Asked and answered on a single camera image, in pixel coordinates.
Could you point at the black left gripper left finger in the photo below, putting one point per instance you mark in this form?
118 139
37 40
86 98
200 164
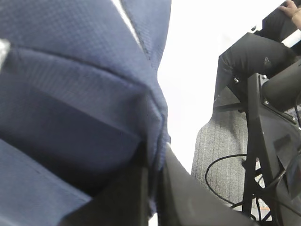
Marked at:
124 202

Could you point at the person's bare hand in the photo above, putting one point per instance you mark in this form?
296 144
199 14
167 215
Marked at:
291 10

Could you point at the black metal stand frame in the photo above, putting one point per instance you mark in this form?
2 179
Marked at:
273 158

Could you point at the seated person in dark clothes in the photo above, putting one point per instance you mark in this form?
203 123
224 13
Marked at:
260 52

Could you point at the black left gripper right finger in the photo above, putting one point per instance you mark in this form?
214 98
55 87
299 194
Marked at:
183 201

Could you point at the navy blue lunch bag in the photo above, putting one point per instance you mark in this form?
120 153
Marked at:
80 102

